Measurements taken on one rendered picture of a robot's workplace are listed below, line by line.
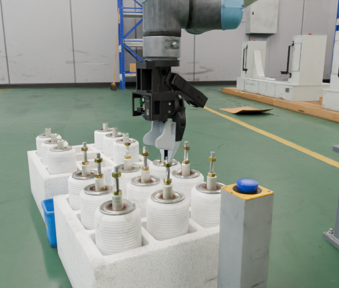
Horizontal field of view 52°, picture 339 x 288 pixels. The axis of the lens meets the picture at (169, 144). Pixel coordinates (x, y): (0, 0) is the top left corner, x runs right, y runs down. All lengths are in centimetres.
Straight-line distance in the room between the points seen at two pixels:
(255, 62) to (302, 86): 135
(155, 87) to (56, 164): 62
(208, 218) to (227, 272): 15
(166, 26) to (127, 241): 42
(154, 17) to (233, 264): 49
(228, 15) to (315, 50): 360
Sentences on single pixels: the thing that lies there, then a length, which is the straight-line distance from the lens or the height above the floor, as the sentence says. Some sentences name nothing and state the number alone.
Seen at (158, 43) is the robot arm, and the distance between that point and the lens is 68.
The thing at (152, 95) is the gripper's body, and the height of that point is 48.
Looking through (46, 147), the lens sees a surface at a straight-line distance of 133.
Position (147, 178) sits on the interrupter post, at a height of 26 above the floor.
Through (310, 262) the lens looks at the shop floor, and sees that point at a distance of 110.
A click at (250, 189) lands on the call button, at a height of 32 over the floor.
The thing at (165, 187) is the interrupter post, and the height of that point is 28.
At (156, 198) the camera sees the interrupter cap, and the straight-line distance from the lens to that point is 78.
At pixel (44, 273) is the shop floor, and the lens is 104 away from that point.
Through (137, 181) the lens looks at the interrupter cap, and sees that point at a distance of 88.
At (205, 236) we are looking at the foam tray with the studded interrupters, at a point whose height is 18.
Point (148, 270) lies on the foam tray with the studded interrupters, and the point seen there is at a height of 14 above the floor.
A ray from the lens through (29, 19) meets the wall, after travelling 726.
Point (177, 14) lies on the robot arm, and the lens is 69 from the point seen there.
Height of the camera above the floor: 55
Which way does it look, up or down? 14 degrees down
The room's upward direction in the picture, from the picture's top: straight up
